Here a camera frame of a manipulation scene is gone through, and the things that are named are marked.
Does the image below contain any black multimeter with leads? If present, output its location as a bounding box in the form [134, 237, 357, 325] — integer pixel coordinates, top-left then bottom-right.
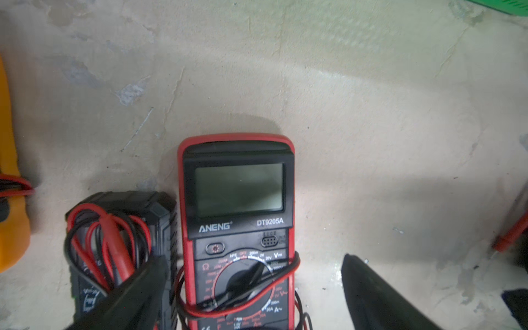
[63, 191, 177, 329]

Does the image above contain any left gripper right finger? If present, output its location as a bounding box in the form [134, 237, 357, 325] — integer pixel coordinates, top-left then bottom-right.
[341, 254, 439, 329]

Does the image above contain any green plastic basket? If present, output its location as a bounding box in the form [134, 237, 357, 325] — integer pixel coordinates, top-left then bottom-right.
[471, 0, 528, 17]

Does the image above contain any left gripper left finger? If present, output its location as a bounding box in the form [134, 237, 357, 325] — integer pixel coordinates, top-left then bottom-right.
[68, 256, 168, 330]

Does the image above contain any small black multimeter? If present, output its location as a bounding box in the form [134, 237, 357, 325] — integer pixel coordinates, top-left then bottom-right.
[489, 210, 527, 271]

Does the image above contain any large red multimeter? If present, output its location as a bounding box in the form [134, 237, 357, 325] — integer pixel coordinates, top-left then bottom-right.
[176, 133, 312, 329]

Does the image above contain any yellow multimeter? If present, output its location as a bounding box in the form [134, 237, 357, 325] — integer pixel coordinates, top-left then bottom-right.
[1, 64, 34, 272]

